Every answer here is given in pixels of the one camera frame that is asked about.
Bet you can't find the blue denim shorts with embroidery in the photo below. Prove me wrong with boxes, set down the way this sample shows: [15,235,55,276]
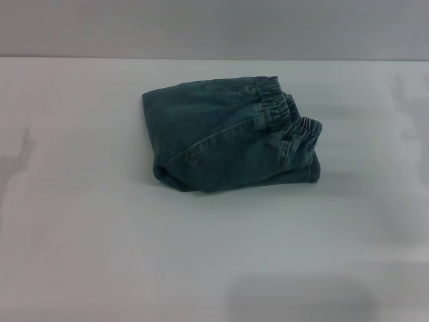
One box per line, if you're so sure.
[140,75,324,195]

